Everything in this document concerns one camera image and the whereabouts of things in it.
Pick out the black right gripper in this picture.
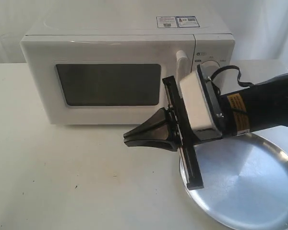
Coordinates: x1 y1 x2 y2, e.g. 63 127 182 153
123 76 218 190

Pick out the white microwave door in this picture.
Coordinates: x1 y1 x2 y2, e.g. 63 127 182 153
21 35 196 125

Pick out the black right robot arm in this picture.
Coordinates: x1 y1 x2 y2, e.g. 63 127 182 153
123 70 288 190

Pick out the white microwave oven body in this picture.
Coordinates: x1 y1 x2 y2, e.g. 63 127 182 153
25 14 235 80

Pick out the upper white control knob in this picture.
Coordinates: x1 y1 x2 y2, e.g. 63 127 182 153
201 60 220 75

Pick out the round stainless steel plate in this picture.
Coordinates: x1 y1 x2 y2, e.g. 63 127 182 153
187 134 288 230

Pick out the blue white label sticker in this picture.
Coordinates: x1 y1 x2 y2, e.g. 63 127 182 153
156 16 200 28

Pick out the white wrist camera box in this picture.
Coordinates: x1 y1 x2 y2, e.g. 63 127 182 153
180 65 225 141

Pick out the black camera cable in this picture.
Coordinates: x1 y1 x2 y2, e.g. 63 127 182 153
210 65 255 89

